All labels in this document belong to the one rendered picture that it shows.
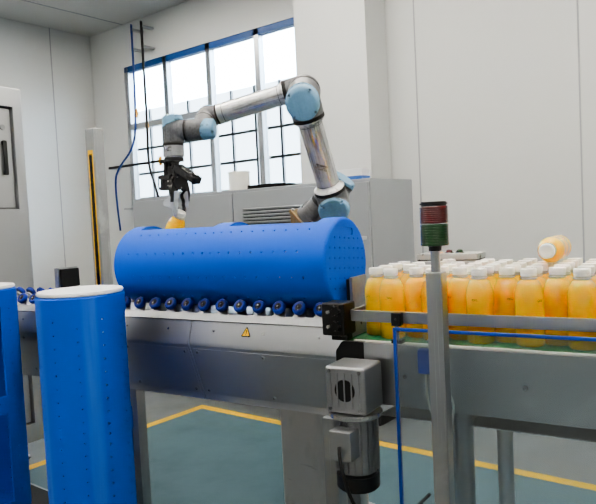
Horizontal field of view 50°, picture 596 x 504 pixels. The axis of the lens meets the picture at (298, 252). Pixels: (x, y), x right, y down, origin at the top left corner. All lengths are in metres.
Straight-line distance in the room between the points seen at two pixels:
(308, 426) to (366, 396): 1.01
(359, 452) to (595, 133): 3.25
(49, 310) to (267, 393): 0.73
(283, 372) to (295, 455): 0.74
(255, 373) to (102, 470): 0.57
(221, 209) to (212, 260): 2.34
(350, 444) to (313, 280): 0.51
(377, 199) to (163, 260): 1.82
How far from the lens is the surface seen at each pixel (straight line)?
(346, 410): 1.66
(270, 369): 2.05
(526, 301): 1.63
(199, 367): 2.24
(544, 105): 4.65
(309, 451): 2.66
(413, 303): 1.76
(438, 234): 1.46
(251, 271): 2.01
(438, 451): 1.57
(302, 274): 1.91
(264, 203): 4.16
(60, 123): 7.55
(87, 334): 2.14
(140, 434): 2.76
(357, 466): 1.71
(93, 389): 2.17
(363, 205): 3.71
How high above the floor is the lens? 1.24
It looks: 3 degrees down
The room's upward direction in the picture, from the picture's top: 3 degrees counter-clockwise
